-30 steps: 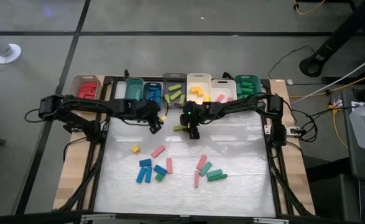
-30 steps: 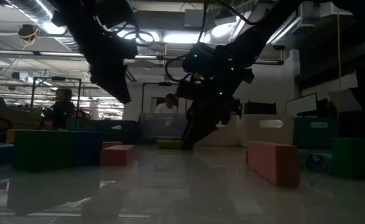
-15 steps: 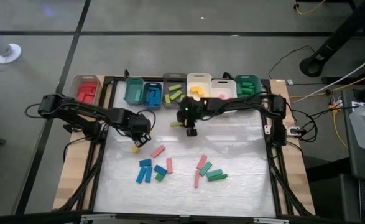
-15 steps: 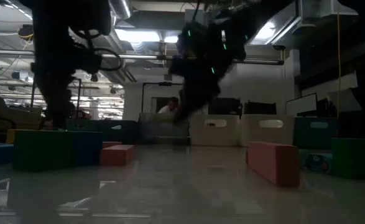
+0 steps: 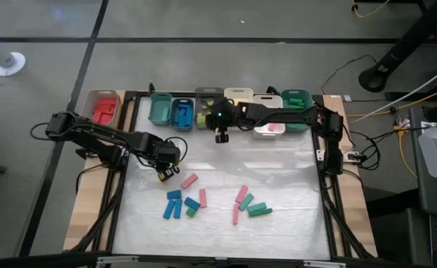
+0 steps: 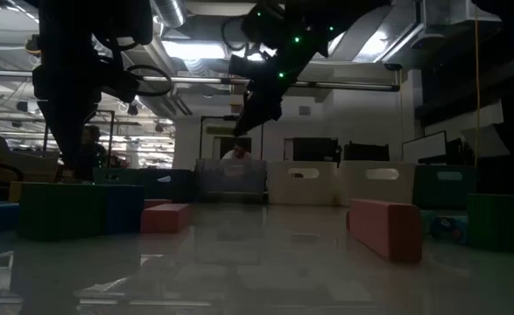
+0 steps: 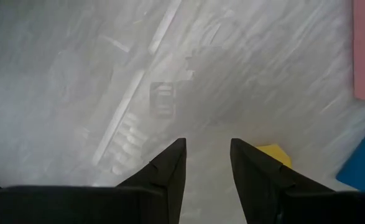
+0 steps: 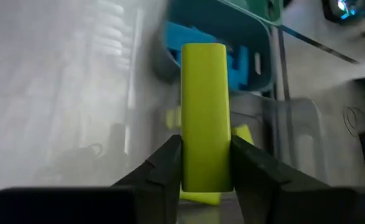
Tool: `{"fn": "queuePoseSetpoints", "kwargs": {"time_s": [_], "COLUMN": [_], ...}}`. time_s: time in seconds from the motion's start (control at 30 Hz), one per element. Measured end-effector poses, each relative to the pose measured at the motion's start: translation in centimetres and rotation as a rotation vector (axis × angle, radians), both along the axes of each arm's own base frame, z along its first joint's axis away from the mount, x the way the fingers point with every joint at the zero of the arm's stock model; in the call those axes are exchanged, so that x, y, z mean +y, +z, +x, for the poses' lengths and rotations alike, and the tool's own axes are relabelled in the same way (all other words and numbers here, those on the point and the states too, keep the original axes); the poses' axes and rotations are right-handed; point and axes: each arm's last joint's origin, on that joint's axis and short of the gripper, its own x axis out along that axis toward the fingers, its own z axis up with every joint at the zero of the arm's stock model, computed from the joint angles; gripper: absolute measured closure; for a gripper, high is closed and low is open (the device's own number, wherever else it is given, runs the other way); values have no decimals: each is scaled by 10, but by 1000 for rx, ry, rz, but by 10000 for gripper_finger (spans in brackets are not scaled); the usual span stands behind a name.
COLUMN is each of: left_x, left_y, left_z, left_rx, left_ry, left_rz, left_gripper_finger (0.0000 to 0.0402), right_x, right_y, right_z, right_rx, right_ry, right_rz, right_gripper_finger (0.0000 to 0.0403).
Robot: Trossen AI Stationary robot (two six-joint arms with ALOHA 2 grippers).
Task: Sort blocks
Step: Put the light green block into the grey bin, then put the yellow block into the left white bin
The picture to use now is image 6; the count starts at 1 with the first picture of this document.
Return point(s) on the black monitor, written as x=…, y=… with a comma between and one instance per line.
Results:
x=315, y=149
x=366, y=152

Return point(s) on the blue plastic bin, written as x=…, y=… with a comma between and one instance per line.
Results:
x=169, y=184

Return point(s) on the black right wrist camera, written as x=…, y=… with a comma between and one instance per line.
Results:
x=263, y=24

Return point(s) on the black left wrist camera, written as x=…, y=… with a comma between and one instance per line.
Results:
x=125, y=22

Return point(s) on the person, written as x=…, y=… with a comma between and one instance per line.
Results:
x=92, y=153
x=238, y=151

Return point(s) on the ceiling pipe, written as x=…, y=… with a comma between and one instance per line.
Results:
x=326, y=83

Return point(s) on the teal block with print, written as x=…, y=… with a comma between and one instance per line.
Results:
x=447, y=227

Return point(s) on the green plastic bin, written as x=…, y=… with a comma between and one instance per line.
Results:
x=445, y=190

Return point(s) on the yellow block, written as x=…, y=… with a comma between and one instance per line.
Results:
x=15, y=191

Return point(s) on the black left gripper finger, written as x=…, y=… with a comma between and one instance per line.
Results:
x=70, y=135

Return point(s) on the grey plastic bin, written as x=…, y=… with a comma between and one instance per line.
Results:
x=230, y=181

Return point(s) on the teal plastic bin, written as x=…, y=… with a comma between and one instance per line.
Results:
x=116, y=177

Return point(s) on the ceiling light panel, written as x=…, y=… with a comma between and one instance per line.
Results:
x=193, y=49

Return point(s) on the white board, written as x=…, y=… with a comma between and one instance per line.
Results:
x=424, y=148

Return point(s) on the silver air duct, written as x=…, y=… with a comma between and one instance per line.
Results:
x=169, y=11

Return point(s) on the beige chair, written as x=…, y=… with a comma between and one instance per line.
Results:
x=2, y=157

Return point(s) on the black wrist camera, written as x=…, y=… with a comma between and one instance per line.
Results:
x=125, y=22
x=263, y=24

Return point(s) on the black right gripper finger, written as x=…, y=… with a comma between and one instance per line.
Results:
x=261, y=111

